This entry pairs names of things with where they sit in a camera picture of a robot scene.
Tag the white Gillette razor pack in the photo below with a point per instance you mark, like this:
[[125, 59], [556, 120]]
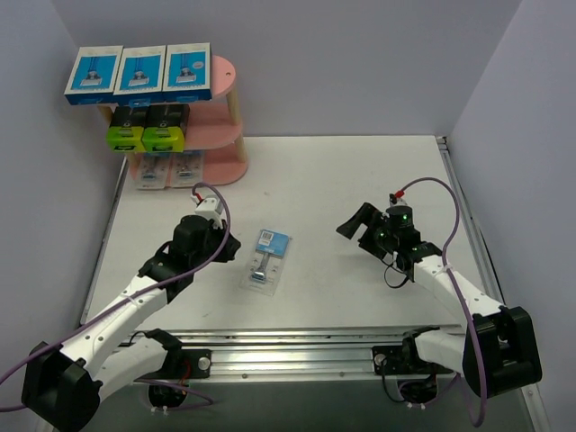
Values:
[[186, 169]]

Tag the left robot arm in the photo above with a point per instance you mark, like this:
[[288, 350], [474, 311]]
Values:
[[65, 383]]

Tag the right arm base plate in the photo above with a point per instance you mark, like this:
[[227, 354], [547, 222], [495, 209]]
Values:
[[390, 360]]

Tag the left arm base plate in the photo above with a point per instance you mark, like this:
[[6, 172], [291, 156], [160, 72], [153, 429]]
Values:
[[194, 364]]

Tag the blue Harry's razor box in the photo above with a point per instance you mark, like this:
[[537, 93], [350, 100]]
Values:
[[188, 73], [93, 76], [140, 76]]

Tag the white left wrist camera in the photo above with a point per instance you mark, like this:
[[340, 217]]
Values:
[[210, 208]]

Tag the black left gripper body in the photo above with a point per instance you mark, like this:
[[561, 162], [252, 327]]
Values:
[[220, 245]]

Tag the aluminium rail frame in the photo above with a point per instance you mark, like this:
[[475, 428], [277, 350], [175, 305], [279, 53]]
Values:
[[334, 301]]

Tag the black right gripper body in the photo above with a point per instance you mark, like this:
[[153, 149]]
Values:
[[371, 231]]

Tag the clear blister razor pack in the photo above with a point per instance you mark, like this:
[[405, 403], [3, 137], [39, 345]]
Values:
[[266, 262], [152, 172]]

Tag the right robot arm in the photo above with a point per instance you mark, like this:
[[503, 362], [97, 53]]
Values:
[[497, 352]]

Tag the black green razor box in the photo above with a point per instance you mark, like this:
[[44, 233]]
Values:
[[165, 128], [126, 129]]

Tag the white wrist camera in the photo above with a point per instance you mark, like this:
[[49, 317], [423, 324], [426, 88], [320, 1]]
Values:
[[397, 199], [210, 208]]

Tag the pink three-tier shelf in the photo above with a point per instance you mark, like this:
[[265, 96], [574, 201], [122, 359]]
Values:
[[214, 127]]

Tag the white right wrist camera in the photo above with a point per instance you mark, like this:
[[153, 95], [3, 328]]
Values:
[[397, 199]]

